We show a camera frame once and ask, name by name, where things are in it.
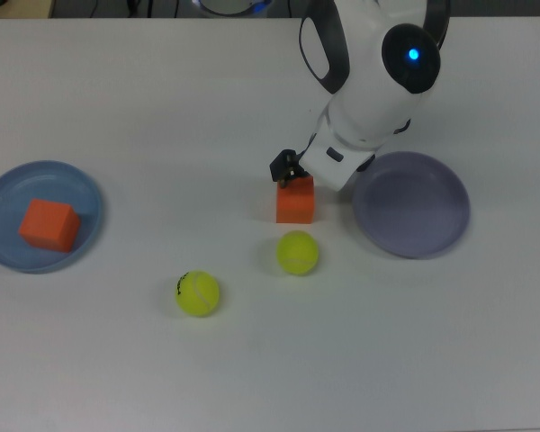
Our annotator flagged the orange foam cube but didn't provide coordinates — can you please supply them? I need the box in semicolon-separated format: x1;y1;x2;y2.
275;175;316;225
17;198;82;256

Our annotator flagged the yellow tennis ball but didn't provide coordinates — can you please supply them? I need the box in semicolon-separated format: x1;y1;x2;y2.
275;229;320;276
175;269;221;318

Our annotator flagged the purple plate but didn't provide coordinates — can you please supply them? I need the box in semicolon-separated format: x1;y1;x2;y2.
351;150;472;260

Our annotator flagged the white robot base ring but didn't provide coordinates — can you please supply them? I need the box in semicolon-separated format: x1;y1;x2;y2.
192;0;274;18

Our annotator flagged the blue plate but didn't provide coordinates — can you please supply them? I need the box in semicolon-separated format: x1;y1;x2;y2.
0;160;105;275

